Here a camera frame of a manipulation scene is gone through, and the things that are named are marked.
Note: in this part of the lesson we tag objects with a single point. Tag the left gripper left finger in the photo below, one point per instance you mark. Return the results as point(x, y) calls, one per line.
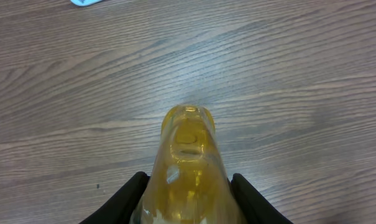
point(118, 209)

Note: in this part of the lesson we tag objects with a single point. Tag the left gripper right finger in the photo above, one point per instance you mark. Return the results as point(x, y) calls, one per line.
point(255, 207)

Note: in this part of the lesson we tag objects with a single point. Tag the yellow dish soap bottle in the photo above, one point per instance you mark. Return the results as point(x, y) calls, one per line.
point(188, 183)

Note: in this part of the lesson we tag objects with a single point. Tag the white barcode scanner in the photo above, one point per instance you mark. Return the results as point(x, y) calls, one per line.
point(84, 3)

